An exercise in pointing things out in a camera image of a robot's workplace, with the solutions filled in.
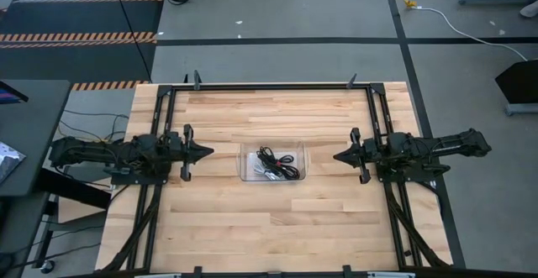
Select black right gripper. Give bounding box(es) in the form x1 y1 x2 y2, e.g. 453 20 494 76
334 127 386 186

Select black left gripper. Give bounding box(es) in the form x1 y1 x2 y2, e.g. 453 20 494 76
169 123 215 182

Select black USB cable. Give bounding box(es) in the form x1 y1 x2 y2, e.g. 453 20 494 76
255 145 296 170
271 162 302 181

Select white USB-C cable red tie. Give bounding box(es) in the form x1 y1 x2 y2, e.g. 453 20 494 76
251 160 282 181

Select clear plastic container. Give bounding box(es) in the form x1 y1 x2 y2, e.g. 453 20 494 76
236 139 310 183

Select white light bar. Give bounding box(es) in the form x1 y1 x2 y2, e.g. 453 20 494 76
134 271 182 278
367 271 417 278

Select grey desk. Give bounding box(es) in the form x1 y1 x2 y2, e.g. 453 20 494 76
0 79 71 278

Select black hazard-striped floor mat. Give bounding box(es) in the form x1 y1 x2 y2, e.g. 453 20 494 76
0 0 165 92

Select black floor stand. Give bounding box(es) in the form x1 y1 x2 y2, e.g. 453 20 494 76
494 59 538 117

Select grey patterned sheet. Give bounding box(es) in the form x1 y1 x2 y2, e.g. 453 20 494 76
0 141 27 185

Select dark laptop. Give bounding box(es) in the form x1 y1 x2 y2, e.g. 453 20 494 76
0 80 29 105

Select person's foot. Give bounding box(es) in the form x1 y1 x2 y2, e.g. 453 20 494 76
520 0 538 18

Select black aluminium table frame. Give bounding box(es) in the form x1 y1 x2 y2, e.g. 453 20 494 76
98 82 453 278

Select thin black wires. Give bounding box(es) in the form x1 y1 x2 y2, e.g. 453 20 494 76
56 108 130 143

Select thin black floor cable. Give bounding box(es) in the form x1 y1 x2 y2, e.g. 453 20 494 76
109 0 152 82

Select white floor cable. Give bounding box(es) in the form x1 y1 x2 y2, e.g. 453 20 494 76
414 5 529 63

